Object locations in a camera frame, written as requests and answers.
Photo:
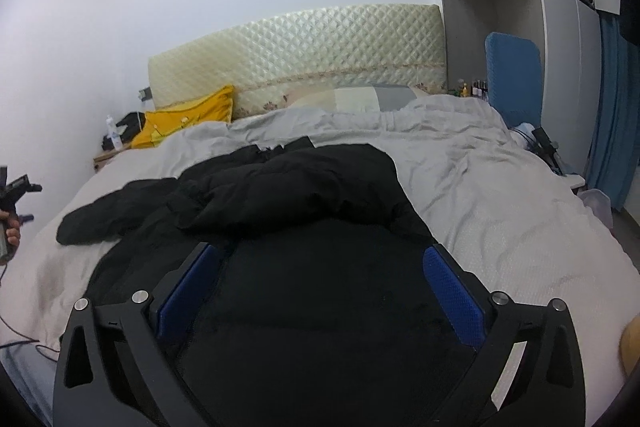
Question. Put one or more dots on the clear plastic container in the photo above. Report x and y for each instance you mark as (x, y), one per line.
(597, 207)

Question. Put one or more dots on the yellow pillow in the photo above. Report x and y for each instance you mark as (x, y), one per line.
(185, 119)

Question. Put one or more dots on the cream quilted headboard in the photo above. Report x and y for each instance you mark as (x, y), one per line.
(320, 52)

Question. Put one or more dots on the grey striped pillow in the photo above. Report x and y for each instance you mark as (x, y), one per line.
(357, 98)

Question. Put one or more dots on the blue padded chair back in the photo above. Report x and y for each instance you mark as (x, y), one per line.
(515, 77)

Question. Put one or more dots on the black bag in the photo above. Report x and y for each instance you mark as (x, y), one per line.
(132, 126)

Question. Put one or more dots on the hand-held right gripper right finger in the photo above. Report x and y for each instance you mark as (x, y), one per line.
(454, 302)

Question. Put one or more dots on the dark small bottle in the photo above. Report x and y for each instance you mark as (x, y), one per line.
(476, 88)
(483, 88)

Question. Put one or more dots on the white small table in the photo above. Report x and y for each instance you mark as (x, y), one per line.
(572, 180)

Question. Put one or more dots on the black clamp stand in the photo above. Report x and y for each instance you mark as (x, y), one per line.
(545, 144)

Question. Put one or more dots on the clear plastic bottle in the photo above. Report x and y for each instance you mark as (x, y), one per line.
(114, 134)

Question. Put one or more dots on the wooden nightstand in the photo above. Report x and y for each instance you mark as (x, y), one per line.
(106, 158)

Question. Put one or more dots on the black padded jacket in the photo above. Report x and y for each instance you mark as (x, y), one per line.
(310, 207)

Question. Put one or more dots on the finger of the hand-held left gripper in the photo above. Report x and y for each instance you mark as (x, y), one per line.
(26, 185)

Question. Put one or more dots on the yellow round object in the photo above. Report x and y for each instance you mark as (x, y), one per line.
(631, 347)

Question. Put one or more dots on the bed with grey duvet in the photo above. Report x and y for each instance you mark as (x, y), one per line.
(480, 187)

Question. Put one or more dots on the person's left hand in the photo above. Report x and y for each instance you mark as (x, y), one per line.
(12, 232)

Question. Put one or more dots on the grey white wardrobe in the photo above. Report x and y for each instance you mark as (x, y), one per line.
(530, 7)

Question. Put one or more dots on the wall socket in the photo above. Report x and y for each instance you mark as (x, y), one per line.
(145, 94)

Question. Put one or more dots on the yellow small bottle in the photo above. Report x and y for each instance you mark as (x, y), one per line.
(465, 90)

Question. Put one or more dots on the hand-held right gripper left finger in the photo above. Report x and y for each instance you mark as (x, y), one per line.
(184, 293)

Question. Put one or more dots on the blue curtain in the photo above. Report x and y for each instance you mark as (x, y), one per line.
(612, 117)

